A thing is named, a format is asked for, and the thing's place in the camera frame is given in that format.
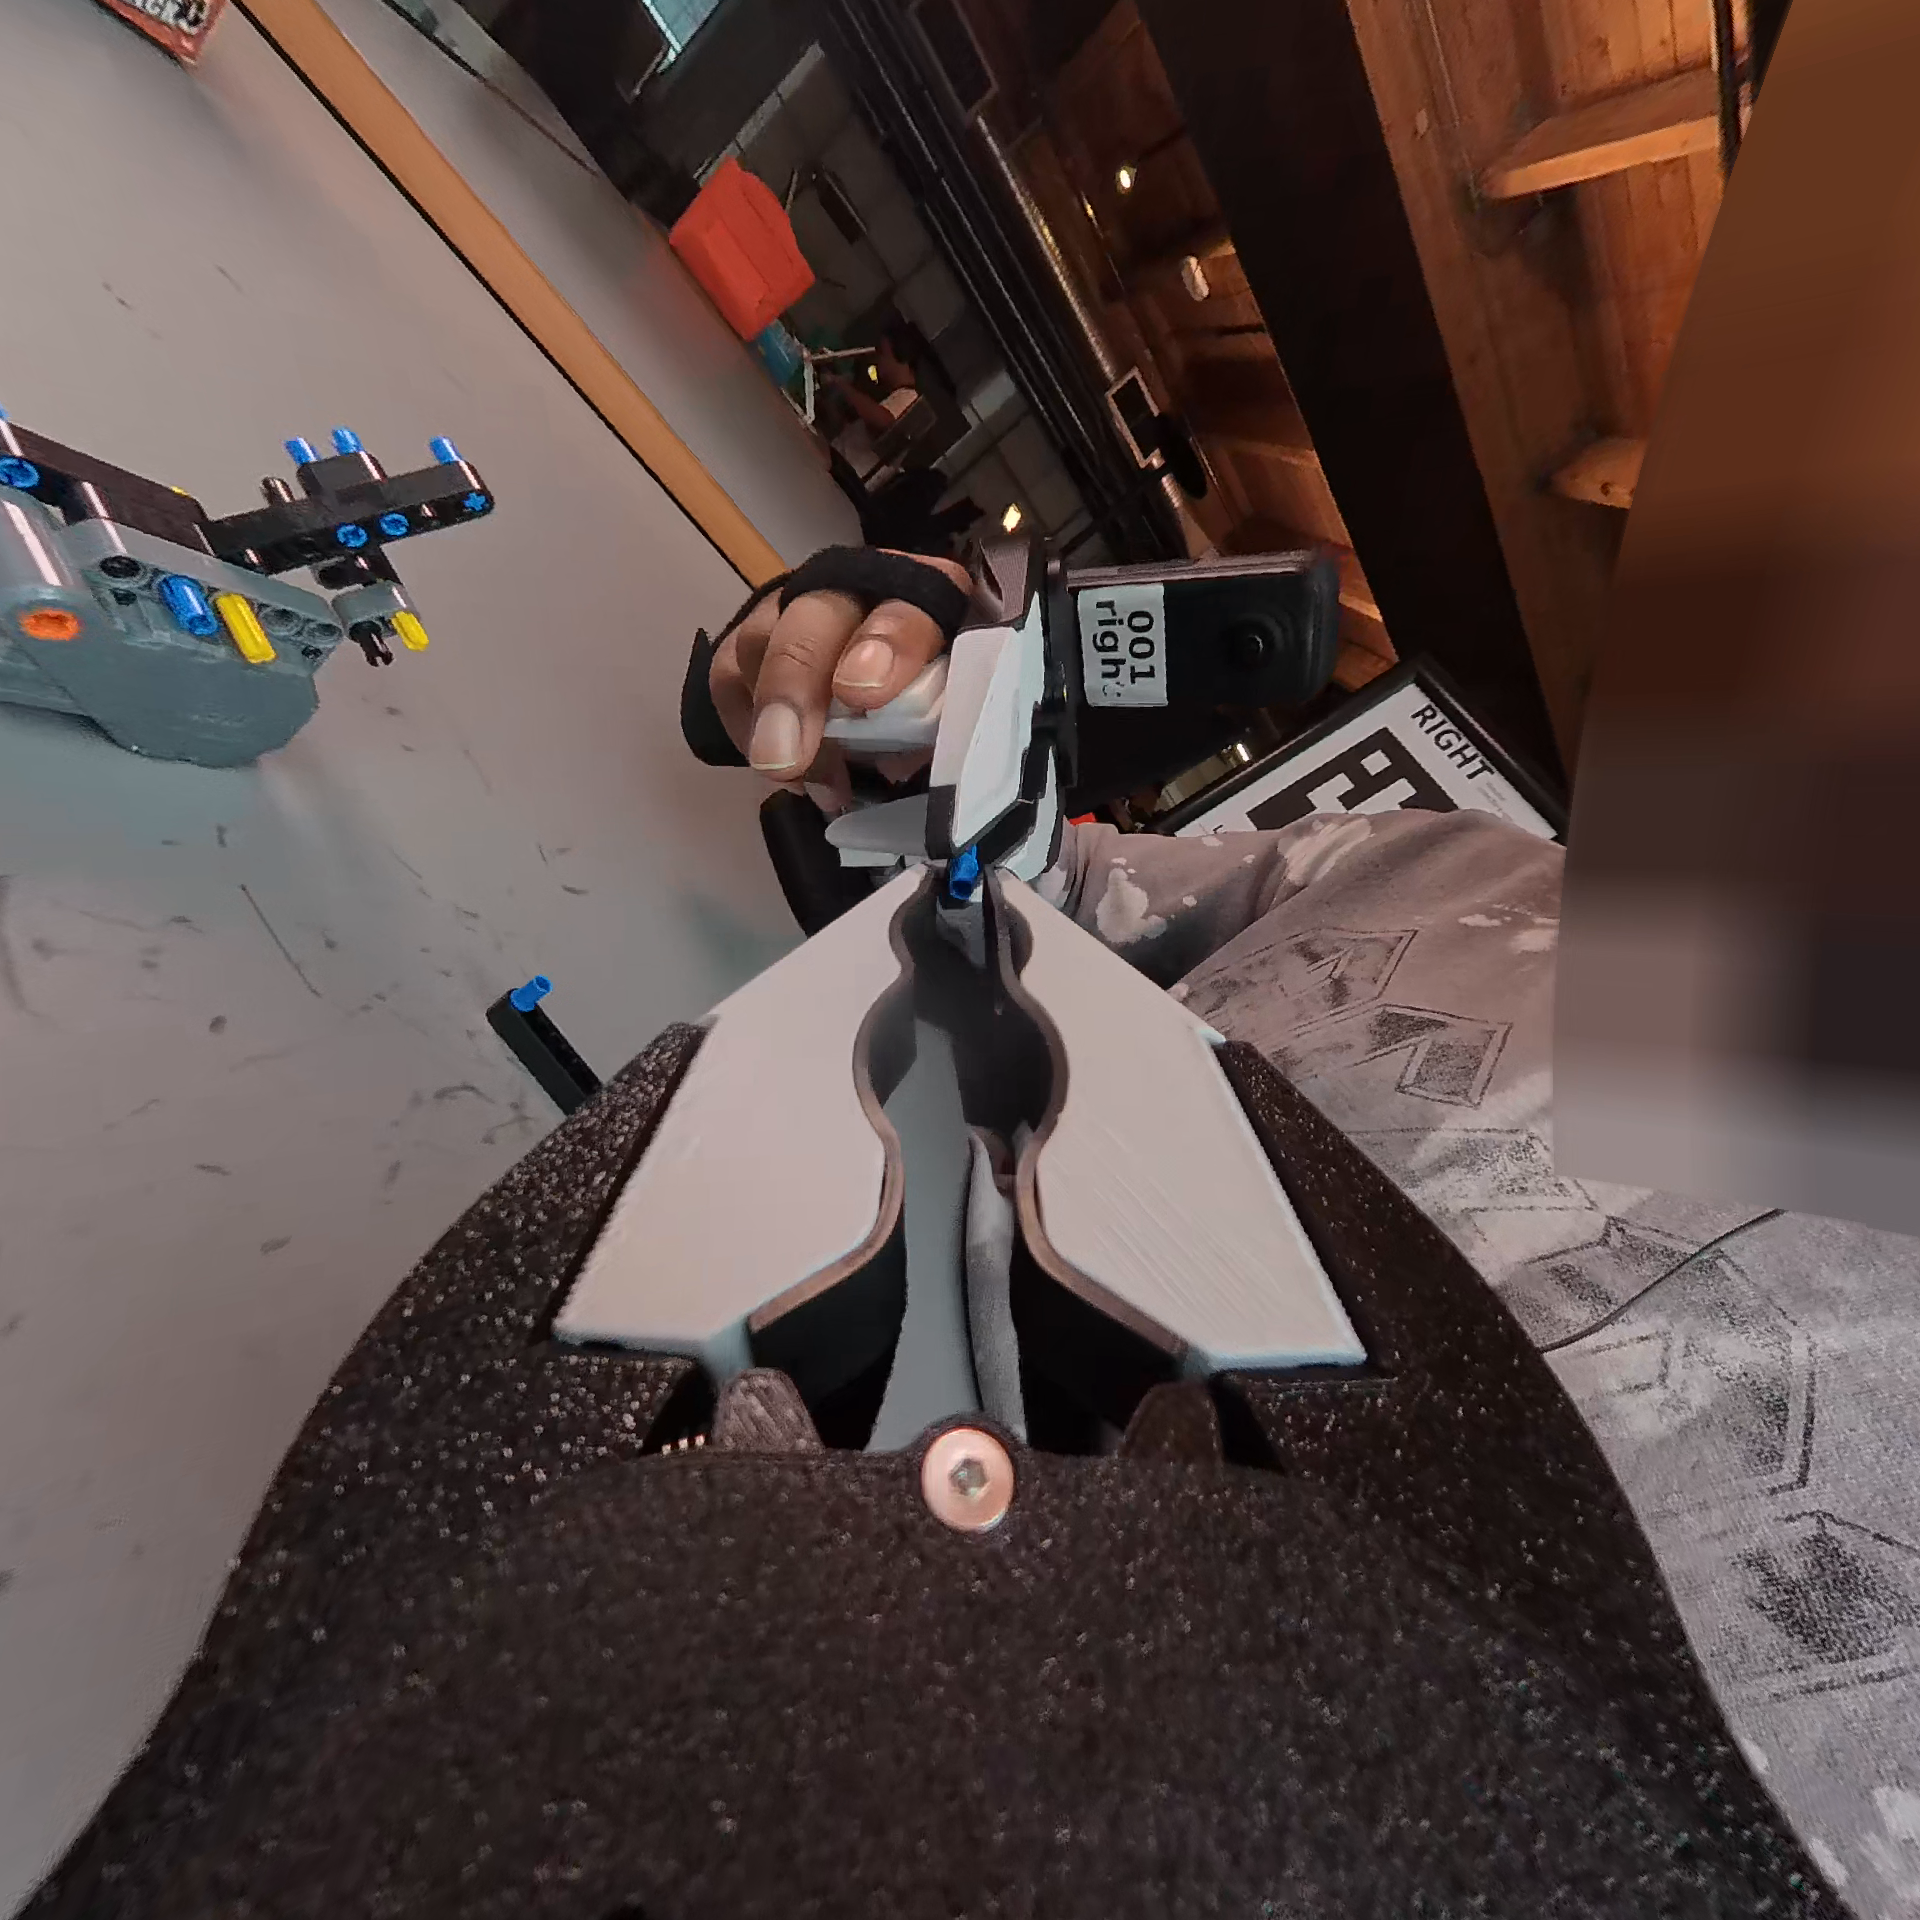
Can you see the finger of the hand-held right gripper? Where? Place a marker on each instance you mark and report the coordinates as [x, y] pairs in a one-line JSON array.
[[990, 735], [1055, 810]]

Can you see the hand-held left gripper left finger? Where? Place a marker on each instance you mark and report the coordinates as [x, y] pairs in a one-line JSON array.
[[720, 1168]]

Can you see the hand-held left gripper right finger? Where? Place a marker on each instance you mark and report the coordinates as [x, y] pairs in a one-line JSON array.
[[1186, 1201]]

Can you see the small blue connector pin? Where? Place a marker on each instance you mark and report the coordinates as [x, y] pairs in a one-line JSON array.
[[962, 875]]

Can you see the grey desk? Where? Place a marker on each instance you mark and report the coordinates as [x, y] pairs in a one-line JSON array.
[[225, 931]]

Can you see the person's right hand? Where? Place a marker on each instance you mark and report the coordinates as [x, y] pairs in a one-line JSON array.
[[810, 661]]

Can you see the black bent beam with pins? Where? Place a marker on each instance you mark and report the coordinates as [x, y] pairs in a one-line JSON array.
[[546, 1050]]

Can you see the black framed white sign board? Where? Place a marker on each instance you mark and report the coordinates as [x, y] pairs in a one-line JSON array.
[[1397, 760]]

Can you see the grey printed clothing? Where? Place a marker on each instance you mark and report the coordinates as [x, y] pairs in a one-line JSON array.
[[1649, 1425]]

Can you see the orange box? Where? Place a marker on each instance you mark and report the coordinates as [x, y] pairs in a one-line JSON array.
[[744, 248]]

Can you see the grey motor block assembly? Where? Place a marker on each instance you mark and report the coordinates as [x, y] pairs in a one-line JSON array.
[[151, 691]]

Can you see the printed box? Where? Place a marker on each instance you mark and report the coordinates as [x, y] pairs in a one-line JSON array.
[[159, 18]]

